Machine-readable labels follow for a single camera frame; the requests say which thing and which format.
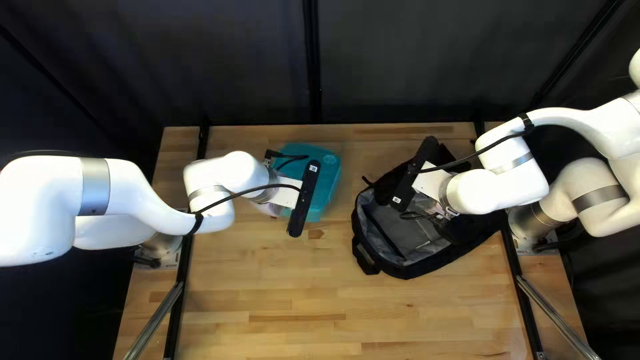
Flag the black cable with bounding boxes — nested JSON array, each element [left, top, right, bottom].
[[264, 148, 310, 172], [419, 113, 535, 174], [398, 209, 442, 222], [189, 183, 302, 236]]

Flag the translucent teal lunch box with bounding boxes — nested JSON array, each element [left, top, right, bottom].
[[269, 142, 344, 224]]

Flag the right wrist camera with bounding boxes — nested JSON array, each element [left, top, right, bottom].
[[386, 135, 442, 207]]

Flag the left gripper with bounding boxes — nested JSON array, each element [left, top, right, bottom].
[[271, 175, 305, 211]]

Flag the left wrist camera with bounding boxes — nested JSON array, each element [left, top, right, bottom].
[[286, 160, 322, 239]]

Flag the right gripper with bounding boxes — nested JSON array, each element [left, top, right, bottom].
[[411, 160, 454, 202]]

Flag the black frame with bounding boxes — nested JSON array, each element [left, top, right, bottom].
[[120, 0, 626, 360]]

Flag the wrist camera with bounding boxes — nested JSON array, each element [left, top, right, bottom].
[[386, 135, 442, 207], [286, 160, 322, 239]]

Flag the black backpack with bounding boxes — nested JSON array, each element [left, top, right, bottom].
[[350, 136, 507, 281]]

